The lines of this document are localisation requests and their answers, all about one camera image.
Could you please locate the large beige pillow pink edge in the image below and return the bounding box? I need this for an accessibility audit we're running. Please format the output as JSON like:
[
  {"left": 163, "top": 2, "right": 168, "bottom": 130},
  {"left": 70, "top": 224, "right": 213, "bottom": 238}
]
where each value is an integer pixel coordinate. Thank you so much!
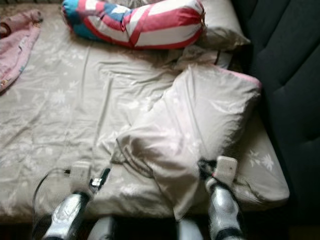
[{"left": 116, "top": 64, "right": 263, "bottom": 222}]

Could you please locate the pink cartoon print blanket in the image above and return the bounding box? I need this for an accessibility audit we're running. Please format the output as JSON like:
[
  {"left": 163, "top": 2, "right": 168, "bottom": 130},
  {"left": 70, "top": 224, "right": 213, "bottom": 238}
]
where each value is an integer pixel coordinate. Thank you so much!
[{"left": 0, "top": 10, "right": 44, "bottom": 96}]

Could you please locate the silver left robot leg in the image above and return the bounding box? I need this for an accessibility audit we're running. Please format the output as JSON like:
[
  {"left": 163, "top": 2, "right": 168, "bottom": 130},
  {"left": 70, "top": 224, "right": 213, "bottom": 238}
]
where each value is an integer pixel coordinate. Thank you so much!
[{"left": 87, "top": 216, "right": 117, "bottom": 240}]

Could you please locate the silver robot leg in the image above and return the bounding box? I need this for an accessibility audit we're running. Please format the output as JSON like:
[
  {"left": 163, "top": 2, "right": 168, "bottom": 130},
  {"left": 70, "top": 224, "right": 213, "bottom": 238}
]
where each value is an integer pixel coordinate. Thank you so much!
[
  {"left": 87, "top": 216, "right": 117, "bottom": 240},
  {"left": 176, "top": 218, "right": 205, "bottom": 240}
]

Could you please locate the silver right robot leg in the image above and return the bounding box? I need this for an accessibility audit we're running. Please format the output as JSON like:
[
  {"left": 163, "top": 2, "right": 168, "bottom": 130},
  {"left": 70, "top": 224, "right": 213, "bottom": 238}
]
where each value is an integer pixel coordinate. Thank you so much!
[{"left": 176, "top": 218, "right": 205, "bottom": 240}]

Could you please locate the flat beige pillow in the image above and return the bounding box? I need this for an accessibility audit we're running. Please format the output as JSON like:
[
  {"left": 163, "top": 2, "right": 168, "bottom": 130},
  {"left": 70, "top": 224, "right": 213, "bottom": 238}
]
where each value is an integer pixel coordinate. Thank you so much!
[{"left": 172, "top": 46, "right": 235, "bottom": 71}]

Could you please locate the beige floral head pillow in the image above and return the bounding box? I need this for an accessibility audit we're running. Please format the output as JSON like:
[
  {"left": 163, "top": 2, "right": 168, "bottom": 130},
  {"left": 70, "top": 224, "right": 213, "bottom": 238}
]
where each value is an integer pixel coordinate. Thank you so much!
[{"left": 197, "top": 0, "right": 252, "bottom": 51}]

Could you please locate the red white blue striped bolster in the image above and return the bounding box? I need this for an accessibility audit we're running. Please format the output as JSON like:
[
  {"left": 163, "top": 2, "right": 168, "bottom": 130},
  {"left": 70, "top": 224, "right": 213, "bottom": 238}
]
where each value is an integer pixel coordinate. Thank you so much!
[{"left": 61, "top": 0, "right": 206, "bottom": 51}]

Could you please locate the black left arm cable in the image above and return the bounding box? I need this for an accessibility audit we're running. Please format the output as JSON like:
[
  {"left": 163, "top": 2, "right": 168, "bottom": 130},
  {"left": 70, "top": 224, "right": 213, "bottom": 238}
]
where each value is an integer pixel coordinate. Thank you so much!
[{"left": 31, "top": 168, "right": 72, "bottom": 236}]

